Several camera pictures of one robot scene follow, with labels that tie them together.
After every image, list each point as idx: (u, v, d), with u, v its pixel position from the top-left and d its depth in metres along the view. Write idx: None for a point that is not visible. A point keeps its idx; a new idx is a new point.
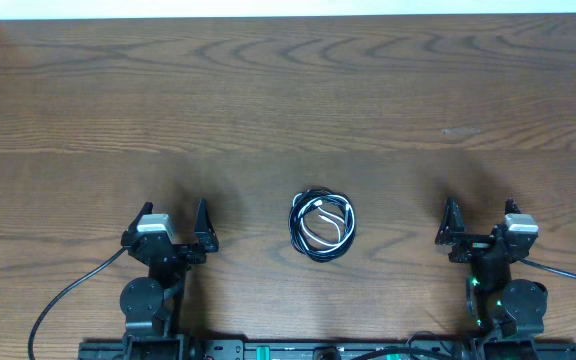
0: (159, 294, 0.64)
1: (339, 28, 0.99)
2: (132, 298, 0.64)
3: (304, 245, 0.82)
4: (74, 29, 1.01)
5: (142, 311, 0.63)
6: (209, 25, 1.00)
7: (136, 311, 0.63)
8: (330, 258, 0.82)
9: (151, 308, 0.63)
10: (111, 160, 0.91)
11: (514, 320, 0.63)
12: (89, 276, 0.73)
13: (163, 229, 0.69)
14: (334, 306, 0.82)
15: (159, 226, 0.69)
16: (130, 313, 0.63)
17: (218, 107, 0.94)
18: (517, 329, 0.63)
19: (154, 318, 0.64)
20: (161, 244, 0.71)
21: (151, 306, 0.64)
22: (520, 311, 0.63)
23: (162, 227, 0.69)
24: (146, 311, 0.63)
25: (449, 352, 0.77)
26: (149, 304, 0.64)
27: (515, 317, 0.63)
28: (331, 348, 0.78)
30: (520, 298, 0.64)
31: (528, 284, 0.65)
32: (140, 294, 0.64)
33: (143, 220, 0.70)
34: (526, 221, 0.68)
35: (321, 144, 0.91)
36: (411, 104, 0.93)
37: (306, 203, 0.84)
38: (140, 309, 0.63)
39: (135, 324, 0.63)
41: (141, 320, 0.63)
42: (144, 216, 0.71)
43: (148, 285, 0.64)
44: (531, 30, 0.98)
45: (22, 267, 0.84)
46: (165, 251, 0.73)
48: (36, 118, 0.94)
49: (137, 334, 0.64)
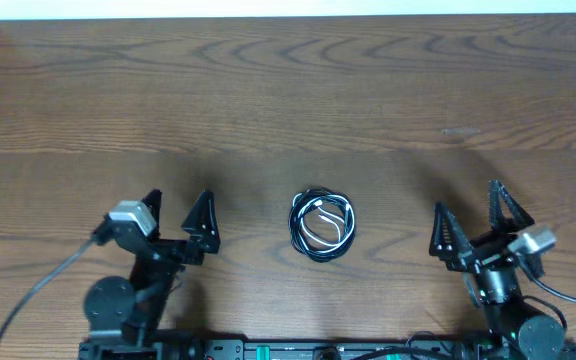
0: (129, 297, 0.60)
1: (339, 29, 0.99)
2: (101, 303, 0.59)
3: (304, 245, 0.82)
4: (74, 28, 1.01)
5: (110, 316, 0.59)
6: (209, 26, 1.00)
7: (104, 317, 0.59)
8: (330, 258, 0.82)
9: (121, 313, 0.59)
10: (111, 160, 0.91)
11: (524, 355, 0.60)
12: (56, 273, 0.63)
13: (133, 220, 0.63)
14: (334, 306, 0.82)
15: (129, 215, 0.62)
16: (97, 320, 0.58)
17: (218, 107, 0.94)
18: None
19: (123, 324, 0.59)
20: (133, 236, 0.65)
21: (120, 310, 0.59)
22: (533, 349, 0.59)
23: (132, 217, 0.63)
24: (115, 316, 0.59)
25: (449, 352, 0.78)
26: (117, 308, 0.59)
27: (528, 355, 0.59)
28: (331, 348, 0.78)
30: (536, 337, 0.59)
31: (549, 321, 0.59)
32: (109, 297, 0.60)
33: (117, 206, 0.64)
34: (536, 240, 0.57)
35: (321, 144, 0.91)
36: (411, 104, 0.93)
37: (306, 203, 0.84)
38: (108, 315, 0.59)
39: (103, 333, 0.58)
41: (109, 326, 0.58)
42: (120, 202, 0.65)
43: (118, 287, 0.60)
44: (531, 30, 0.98)
45: (21, 267, 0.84)
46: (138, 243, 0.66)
48: (36, 118, 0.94)
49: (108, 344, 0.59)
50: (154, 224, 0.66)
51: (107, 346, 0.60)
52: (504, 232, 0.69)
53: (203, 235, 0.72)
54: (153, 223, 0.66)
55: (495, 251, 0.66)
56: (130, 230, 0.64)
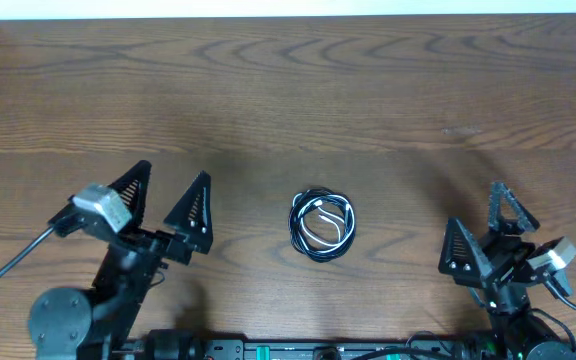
0: (82, 313, 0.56)
1: (339, 29, 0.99)
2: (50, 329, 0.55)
3: (305, 245, 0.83)
4: (73, 28, 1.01)
5: (62, 341, 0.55)
6: (209, 26, 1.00)
7: (55, 344, 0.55)
8: (330, 258, 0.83)
9: (74, 336, 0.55)
10: (111, 160, 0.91)
11: None
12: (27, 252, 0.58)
13: (98, 212, 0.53)
14: (334, 306, 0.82)
15: (94, 206, 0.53)
16: (48, 345, 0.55)
17: (218, 107, 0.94)
18: None
19: (78, 348, 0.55)
20: (101, 230, 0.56)
21: (73, 332, 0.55)
22: None
23: (97, 209, 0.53)
24: (67, 341, 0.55)
25: (449, 352, 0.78)
26: (70, 332, 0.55)
27: None
28: (331, 348, 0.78)
30: None
31: (560, 346, 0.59)
32: (59, 318, 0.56)
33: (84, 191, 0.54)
34: (563, 257, 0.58)
35: (321, 144, 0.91)
36: (411, 104, 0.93)
37: (306, 203, 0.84)
38: (59, 339, 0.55)
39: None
41: (62, 353, 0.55)
42: (91, 185, 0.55)
43: (70, 303, 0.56)
44: (531, 30, 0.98)
45: (21, 267, 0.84)
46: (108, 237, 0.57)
48: (36, 118, 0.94)
49: None
50: (127, 218, 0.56)
51: None
52: (506, 238, 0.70)
53: (189, 234, 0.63)
54: (126, 217, 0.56)
55: (509, 266, 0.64)
56: (96, 223, 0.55)
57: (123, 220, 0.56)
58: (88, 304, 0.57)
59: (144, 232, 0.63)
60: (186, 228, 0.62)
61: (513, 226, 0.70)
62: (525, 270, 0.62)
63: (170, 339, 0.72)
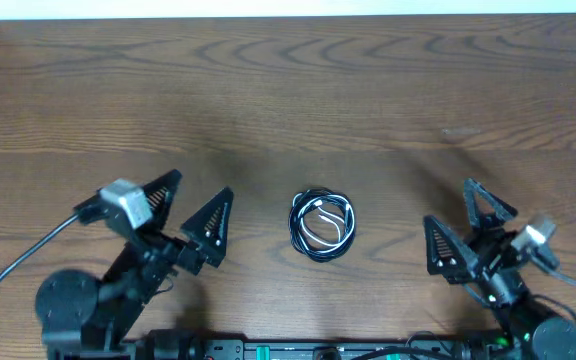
0: (89, 294, 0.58)
1: (339, 29, 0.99)
2: (55, 306, 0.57)
3: (305, 246, 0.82)
4: (74, 28, 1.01)
5: (69, 318, 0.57)
6: (209, 26, 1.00)
7: (58, 321, 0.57)
8: (330, 258, 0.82)
9: (80, 314, 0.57)
10: (111, 160, 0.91)
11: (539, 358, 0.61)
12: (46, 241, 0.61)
13: (122, 207, 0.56)
14: (334, 306, 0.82)
15: (119, 200, 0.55)
16: (55, 321, 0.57)
17: (218, 107, 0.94)
18: None
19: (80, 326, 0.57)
20: (121, 225, 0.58)
21: (77, 311, 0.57)
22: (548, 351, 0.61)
23: (122, 204, 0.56)
24: (73, 318, 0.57)
25: (449, 352, 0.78)
26: (76, 310, 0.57)
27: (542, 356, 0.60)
28: (331, 348, 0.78)
30: (550, 338, 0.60)
31: (563, 321, 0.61)
32: (67, 297, 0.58)
33: (111, 186, 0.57)
34: (541, 231, 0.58)
35: (321, 144, 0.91)
36: (411, 104, 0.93)
37: (306, 203, 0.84)
38: (66, 316, 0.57)
39: (59, 337, 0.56)
41: (68, 330, 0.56)
42: (117, 182, 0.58)
43: (77, 285, 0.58)
44: (531, 30, 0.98)
45: (21, 267, 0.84)
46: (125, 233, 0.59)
48: (36, 118, 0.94)
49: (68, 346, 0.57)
50: (147, 218, 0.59)
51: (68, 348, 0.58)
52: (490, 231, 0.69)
53: (203, 244, 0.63)
54: (148, 217, 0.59)
55: (496, 254, 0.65)
56: (117, 217, 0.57)
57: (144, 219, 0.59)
58: (95, 286, 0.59)
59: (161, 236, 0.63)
60: (199, 237, 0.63)
61: (493, 219, 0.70)
62: (510, 256, 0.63)
63: (170, 339, 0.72)
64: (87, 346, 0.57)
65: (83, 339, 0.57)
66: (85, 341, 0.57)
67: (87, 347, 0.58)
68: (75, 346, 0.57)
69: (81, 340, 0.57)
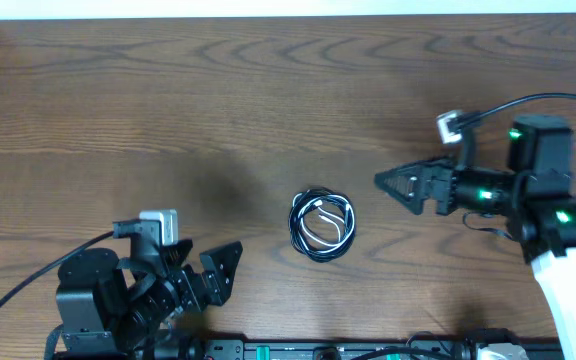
0: (112, 262, 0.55)
1: (339, 28, 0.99)
2: (78, 266, 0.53)
3: (304, 246, 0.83)
4: (73, 28, 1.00)
5: (85, 278, 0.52)
6: (209, 25, 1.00)
7: (78, 280, 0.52)
8: (330, 258, 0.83)
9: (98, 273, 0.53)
10: (111, 160, 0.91)
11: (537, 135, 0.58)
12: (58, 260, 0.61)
13: (159, 220, 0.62)
14: (334, 307, 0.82)
15: (158, 213, 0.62)
16: (68, 282, 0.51)
17: (218, 107, 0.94)
18: (544, 140, 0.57)
19: (96, 287, 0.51)
20: (149, 244, 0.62)
21: (98, 271, 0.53)
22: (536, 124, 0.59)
23: (160, 216, 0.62)
24: (91, 277, 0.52)
25: (449, 352, 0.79)
26: (96, 270, 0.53)
27: (536, 127, 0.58)
28: (331, 348, 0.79)
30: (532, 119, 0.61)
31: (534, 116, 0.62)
32: (90, 263, 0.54)
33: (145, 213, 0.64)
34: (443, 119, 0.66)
35: (322, 144, 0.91)
36: (411, 104, 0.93)
37: (306, 204, 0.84)
38: (84, 275, 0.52)
39: (71, 296, 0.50)
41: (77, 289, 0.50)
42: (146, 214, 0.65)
43: (102, 253, 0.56)
44: (531, 30, 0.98)
45: (22, 267, 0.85)
46: (148, 248, 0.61)
48: (36, 118, 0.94)
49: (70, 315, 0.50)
50: (173, 241, 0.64)
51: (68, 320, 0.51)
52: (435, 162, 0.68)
53: (217, 271, 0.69)
54: (171, 242, 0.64)
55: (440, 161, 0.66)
56: (148, 235, 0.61)
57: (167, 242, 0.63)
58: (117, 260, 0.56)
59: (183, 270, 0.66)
60: (217, 264, 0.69)
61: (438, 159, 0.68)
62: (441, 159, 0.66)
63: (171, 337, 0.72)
64: (95, 316, 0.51)
65: (96, 303, 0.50)
66: (95, 307, 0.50)
67: (92, 319, 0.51)
68: (84, 316, 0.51)
69: (90, 302, 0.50)
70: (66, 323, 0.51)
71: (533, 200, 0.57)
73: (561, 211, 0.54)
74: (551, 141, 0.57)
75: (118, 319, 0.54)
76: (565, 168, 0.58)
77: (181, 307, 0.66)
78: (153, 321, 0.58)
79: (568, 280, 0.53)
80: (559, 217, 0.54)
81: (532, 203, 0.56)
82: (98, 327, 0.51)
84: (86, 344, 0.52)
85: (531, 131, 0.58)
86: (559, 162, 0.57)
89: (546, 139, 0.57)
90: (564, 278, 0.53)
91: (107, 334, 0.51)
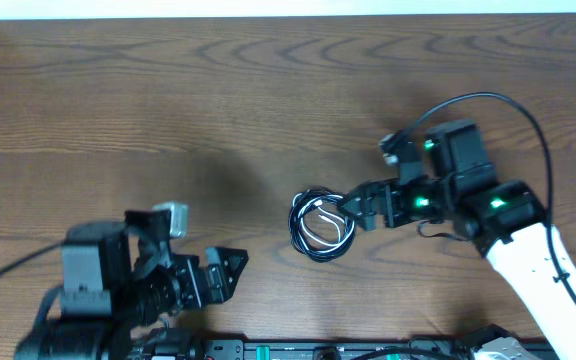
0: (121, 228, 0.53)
1: (339, 28, 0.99)
2: (88, 227, 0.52)
3: (305, 246, 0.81)
4: (72, 28, 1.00)
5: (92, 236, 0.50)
6: (209, 25, 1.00)
7: (86, 236, 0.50)
8: (330, 258, 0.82)
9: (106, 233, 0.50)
10: (111, 160, 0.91)
11: (448, 143, 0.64)
12: None
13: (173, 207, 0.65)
14: (334, 306, 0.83)
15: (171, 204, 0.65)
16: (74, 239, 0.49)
17: (218, 107, 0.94)
18: (454, 143, 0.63)
19: (102, 244, 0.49)
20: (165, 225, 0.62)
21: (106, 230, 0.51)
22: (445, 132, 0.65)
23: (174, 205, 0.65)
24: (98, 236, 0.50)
25: (449, 352, 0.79)
26: (105, 230, 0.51)
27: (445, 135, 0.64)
28: (331, 348, 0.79)
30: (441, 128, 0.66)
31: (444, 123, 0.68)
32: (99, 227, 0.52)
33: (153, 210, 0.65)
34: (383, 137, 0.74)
35: (321, 144, 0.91)
36: (411, 104, 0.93)
37: (306, 203, 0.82)
38: (93, 234, 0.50)
39: (75, 247, 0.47)
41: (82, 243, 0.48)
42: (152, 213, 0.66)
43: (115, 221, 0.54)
44: (531, 30, 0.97)
45: (22, 267, 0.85)
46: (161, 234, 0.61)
48: (36, 118, 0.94)
49: (72, 267, 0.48)
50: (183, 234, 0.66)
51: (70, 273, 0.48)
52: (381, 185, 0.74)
53: (220, 267, 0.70)
54: (178, 235, 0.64)
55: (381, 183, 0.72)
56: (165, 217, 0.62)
57: (174, 233, 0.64)
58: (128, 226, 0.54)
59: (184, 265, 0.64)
60: (221, 259, 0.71)
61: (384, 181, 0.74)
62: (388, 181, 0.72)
63: (173, 334, 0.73)
64: (97, 271, 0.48)
65: (100, 258, 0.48)
66: (98, 261, 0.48)
67: (94, 274, 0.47)
68: (84, 272, 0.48)
69: (93, 256, 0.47)
70: (66, 278, 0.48)
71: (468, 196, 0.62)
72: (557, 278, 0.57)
73: (495, 199, 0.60)
74: (461, 143, 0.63)
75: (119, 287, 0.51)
76: (480, 160, 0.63)
77: (180, 302, 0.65)
78: (150, 304, 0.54)
79: (519, 263, 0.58)
80: (494, 205, 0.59)
81: (468, 199, 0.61)
82: (98, 284, 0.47)
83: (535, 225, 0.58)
84: (81, 303, 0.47)
85: (442, 138, 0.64)
86: (475, 157, 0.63)
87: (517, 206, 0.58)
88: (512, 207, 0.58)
89: (456, 142, 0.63)
90: (513, 263, 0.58)
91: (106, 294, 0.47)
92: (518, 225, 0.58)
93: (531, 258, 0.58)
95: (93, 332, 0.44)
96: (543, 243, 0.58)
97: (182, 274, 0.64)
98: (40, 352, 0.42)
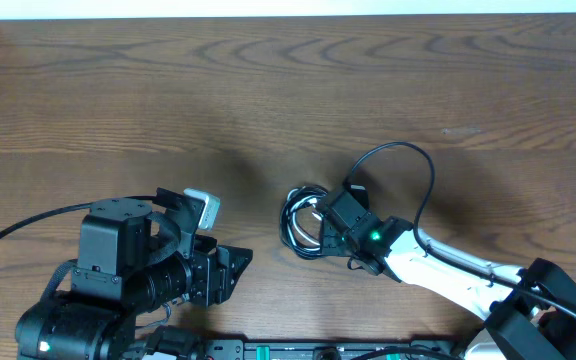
0: (146, 210, 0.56)
1: (339, 28, 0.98)
2: (116, 204, 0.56)
3: (292, 241, 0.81)
4: (72, 28, 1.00)
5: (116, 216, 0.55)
6: (209, 25, 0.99)
7: (109, 216, 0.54)
8: (315, 255, 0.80)
9: (129, 215, 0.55)
10: (111, 160, 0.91)
11: (332, 210, 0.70)
12: (78, 206, 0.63)
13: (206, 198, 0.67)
14: (334, 306, 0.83)
15: (204, 194, 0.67)
16: (98, 216, 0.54)
17: (218, 107, 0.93)
18: (334, 209, 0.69)
19: (124, 226, 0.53)
20: (192, 217, 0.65)
21: (131, 213, 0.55)
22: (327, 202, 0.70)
23: (207, 196, 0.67)
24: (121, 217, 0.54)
25: (449, 352, 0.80)
26: (129, 212, 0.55)
27: (328, 206, 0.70)
28: (331, 348, 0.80)
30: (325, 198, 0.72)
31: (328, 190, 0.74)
32: (124, 203, 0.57)
33: (189, 192, 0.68)
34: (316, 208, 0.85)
35: (321, 144, 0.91)
36: (412, 104, 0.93)
37: (300, 199, 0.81)
38: (117, 214, 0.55)
39: (99, 230, 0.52)
41: (105, 225, 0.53)
42: (186, 190, 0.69)
43: (139, 203, 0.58)
44: (531, 30, 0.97)
45: (23, 267, 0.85)
46: (193, 226, 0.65)
48: (35, 118, 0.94)
49: (93, 244, 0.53)
50: (212, 223, 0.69)
51: (87, 249, 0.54)
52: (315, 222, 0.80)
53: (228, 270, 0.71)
54: (203, 227, 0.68)
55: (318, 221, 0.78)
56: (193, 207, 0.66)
57: (201, 225, 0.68)
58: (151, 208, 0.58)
59: (200, 265, 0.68)
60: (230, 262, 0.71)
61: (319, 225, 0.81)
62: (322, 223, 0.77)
63: (177, 334, 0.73)
64: (113, 257, 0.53)
65: (119, 242, 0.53)
66: (117, 246, 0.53)
67: (108, 260, 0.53)
68: (102, 253, 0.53)
69: (114, 241, 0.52)
70: (82, 257, 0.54)
71: (365, 244, 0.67)
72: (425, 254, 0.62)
73: (374, 234, 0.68)
74: (341, 205, 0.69)
75: (132, 272, 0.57)
76: (361, 211, 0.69)
77: (188, 294, 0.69)
78: (161, 296, 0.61)
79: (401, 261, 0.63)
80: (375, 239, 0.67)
81: (365, 247, 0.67)
82: (112, 269, 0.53)
83: (406, 236, 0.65)
84: (90, 284, 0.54)
85: (325, 206, 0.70)
86: (356, 210, 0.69)
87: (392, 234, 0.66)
88: (387, 235, 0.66)
89: (337, 206, 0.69)
90: (399, 262, 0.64)
91: (116, 280, 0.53)
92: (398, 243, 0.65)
93: (404, 248, 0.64)
95: (96, 320, 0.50)
96: (408, 238, 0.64)
97: (197, 268, 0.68)
98: (45, 329, 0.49)
